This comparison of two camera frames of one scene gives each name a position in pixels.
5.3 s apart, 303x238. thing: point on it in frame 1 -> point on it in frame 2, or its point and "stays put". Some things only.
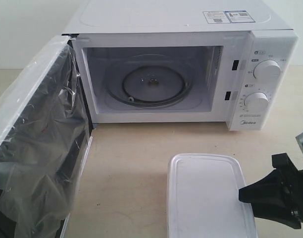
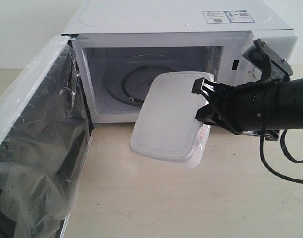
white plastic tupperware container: x=202 y=198 -> x=165 y=127
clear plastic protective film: x=41 y=142 stays put
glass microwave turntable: x=153 y=81 stays put
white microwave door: x=42 y=139 stays put
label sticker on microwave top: x=230 y=16 stays put
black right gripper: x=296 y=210 -> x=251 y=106
